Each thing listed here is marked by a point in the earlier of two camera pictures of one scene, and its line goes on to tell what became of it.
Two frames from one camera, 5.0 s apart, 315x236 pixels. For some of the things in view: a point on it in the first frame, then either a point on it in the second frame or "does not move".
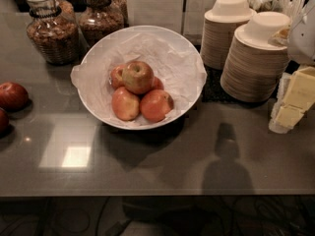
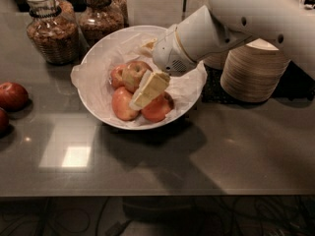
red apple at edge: x=4 y=122 does not move
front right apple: x=156 y=104 does not move
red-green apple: x=138 y=77 does not move
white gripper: x=303 y=39 -> x=167 y=53
